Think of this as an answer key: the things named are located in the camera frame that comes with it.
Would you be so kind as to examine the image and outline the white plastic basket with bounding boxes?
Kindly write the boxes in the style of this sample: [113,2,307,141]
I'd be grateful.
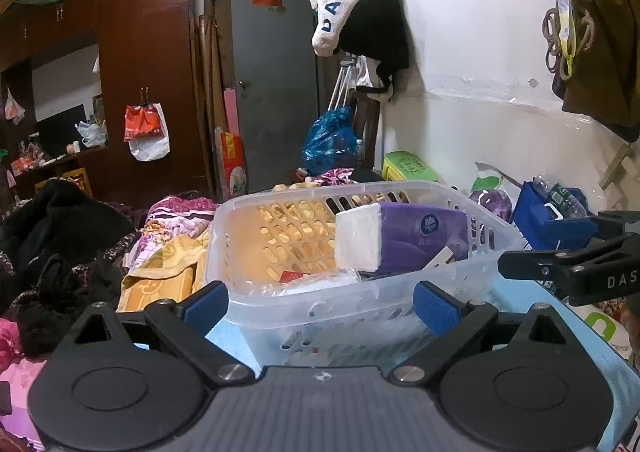
[204,181,524,374]

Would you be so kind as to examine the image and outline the wooden wall bracket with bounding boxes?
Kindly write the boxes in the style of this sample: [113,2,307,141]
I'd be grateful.
[599,142,637,191]

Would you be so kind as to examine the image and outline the crumpled white plastic bag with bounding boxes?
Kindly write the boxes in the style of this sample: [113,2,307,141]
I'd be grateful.
[75,119,109,149]

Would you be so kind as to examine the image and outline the white tissue pack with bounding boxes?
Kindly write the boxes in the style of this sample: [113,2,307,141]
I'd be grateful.
[334,205,384,274]

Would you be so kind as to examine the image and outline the grey metal door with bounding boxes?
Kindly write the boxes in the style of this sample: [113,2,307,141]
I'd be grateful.
[229,0,322,194]

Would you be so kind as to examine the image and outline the clear plastic bottle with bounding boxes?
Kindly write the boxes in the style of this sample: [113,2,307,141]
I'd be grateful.
[531,173,589,221]

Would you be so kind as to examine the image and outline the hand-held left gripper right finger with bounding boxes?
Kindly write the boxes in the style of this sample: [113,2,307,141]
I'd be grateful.
[392,281,568,385]

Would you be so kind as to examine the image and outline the orange rice bag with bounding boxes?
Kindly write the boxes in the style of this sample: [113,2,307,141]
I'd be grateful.
[214,129,249,201]

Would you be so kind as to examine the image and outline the brown hanging bag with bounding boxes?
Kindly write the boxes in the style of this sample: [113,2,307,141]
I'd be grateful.
[542,0,640,144]

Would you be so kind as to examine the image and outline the wooden planks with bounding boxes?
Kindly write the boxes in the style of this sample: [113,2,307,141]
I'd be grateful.
[189,0,232,203]

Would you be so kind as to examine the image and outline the black television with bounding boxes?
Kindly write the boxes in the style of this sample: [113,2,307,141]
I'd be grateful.
[36,104,87,159]

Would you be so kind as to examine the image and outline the purple green snack bag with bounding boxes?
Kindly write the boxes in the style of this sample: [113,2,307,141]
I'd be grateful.
[469,163,514,224]

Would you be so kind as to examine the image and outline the purple tissue pack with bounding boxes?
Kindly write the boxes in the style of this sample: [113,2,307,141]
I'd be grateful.
[379,202,469,274]

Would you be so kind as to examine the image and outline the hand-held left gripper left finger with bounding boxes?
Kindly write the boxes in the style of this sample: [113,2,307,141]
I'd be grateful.
[75,281,253,387]

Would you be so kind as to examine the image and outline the blue plastic bag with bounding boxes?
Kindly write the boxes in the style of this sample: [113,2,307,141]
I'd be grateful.
[302,107,359,176]

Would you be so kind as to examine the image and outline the yellow-green strap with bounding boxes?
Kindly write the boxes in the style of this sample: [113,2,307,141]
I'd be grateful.
[545,0,577,79]

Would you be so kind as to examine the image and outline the light blue blanket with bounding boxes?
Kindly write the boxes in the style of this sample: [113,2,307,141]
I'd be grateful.
[200,277,640,452]

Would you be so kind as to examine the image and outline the metal tripod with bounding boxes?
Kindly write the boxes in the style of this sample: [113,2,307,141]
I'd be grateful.
[327,57,359,113]

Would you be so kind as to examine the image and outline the black clothing pile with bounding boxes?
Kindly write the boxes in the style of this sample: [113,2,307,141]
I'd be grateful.
[0,179,137,359]

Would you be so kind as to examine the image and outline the blue shopping bag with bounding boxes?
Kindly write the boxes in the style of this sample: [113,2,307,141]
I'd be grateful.
[509,181,599,254]

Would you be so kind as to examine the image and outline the yellow crate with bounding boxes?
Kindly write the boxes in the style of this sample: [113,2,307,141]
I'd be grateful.
[34,167,94,204]

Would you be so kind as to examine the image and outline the black hanging garment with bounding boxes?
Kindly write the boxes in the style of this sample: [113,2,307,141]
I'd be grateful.
[340,0,412,104]

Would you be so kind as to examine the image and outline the wooden chair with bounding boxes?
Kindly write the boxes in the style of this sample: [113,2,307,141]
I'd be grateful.
[349,87,384,171]

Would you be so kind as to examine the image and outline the clear plastic bag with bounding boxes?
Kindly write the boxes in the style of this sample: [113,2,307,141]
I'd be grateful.
[277,266,362,294]

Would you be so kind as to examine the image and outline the pink floral blanket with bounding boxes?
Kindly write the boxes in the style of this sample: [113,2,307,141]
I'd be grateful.
[0,317,53,452]

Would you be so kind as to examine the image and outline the hanging white plastic bag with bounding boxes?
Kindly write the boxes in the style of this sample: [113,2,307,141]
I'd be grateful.
[4,88,26,126]

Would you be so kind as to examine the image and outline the yellow purple floral quilt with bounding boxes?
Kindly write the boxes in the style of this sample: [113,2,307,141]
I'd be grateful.
[119,192,222,314]

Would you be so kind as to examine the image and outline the brown wooden wardrobe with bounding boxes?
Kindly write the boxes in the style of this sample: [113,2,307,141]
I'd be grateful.
[0,0,213,210]

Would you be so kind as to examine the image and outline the green box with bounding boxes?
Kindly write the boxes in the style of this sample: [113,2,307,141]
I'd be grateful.
[382,151,442,183]

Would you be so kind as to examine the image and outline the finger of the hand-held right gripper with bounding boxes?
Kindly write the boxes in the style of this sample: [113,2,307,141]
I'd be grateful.
[499,235,640,279]
[590,211,640,233]

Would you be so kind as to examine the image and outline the red white shopping bag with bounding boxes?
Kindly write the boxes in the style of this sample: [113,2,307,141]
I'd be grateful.
[123,103,171,162]

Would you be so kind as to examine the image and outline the pink board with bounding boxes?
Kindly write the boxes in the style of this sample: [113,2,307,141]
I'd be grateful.
[223,88,240,139]

